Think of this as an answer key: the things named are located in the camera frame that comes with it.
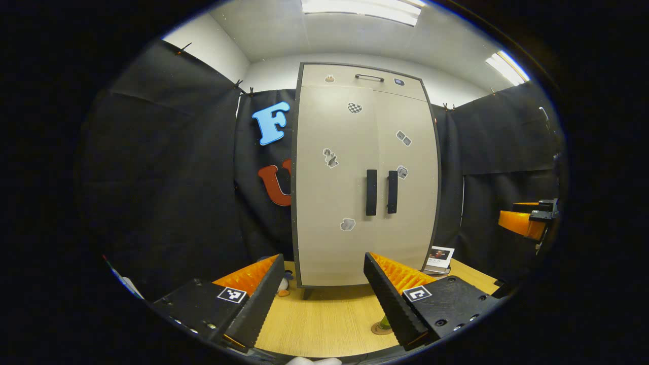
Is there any grey cabinet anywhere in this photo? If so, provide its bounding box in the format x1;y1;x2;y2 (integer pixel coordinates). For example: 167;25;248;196
291;62;442;300

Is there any white picture cover book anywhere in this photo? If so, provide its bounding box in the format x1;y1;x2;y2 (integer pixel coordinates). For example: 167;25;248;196
426;246;455;269

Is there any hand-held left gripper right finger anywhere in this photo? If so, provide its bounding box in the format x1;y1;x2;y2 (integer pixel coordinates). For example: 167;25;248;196
364;252;500;351

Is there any small white orange toy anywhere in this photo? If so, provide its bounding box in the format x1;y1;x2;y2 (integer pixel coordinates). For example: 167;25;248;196
276;270;296;298

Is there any grey cabinet door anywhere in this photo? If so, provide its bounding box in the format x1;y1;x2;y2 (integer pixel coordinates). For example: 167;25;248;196
297;85;380;288
374;90;440;272

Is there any long ceiling light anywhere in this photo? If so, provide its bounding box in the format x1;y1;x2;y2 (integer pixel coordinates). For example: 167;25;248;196
301;0;422;27

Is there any black backdrop cloth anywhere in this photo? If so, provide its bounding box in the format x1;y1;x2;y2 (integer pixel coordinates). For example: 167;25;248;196
76;40;566;305

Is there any small ceiling light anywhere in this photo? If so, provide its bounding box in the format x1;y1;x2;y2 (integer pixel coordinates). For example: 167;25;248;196
485;50;531;87

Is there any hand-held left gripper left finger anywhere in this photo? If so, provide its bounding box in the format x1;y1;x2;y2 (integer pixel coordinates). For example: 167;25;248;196
152;253;285;351

